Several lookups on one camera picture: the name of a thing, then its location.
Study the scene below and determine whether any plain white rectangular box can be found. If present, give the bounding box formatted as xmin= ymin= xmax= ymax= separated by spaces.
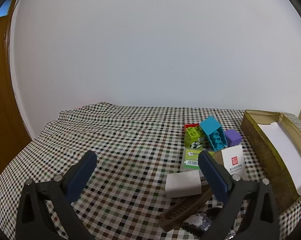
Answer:
xmin=165 ymin=170 xmax=203 ymax=199

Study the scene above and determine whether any green toy block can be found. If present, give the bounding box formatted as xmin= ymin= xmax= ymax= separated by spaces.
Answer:
xmin=185 ymin=126 xmax=208 ymax=150

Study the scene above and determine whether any small purple box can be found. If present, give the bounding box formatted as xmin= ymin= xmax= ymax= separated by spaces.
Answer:
xmin=224 ymin=129 xmax=243 ymax=147

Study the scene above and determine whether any white card box red seal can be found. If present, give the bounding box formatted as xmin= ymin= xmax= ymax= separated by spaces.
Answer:
xmin=214 ymin=144 xmax=248 ymax=180

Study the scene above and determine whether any teal toy block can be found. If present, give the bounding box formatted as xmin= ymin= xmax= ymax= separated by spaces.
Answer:
xmin=199 ymin=115 xmax=228 ymax=151

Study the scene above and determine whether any red toy block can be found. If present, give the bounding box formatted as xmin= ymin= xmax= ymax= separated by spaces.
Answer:
xmin=184 ymin=123 xmax=200 ymax=133

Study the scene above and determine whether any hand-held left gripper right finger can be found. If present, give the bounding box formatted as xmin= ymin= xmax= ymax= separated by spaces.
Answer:
xmin=198 ymin=150 xmax=282 ymax=240

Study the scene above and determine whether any small brown wooden box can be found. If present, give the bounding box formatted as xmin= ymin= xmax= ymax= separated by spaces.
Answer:
xmin=159 ymin=186 xmax=213 ymax=232

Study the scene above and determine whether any clear floss pick box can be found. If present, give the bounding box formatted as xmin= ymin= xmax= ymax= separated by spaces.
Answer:
xmin=181 ymin=148 xmax=216 ymax=173

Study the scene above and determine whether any blue transom window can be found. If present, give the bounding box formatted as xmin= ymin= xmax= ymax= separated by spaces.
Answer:
xmin=0 ymin=0 xmax=10 ymax=19

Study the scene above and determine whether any brown wooden door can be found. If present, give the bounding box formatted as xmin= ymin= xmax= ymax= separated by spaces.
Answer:
xmin=0 ymin=0 xmax=32 ymax=185

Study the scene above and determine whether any gold tin box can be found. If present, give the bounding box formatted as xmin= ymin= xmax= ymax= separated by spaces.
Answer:
xmin=241 ymin=109 xmax=301 ymax=213

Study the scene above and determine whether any checkered tablecloth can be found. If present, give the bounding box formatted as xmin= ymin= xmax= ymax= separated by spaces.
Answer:
xmin=0 ymin=102 xmax=301 ymax=240

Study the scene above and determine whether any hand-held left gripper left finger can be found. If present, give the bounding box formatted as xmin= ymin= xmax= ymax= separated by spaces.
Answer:
xmin=15 ymin=151 xmax=98 ymax=240

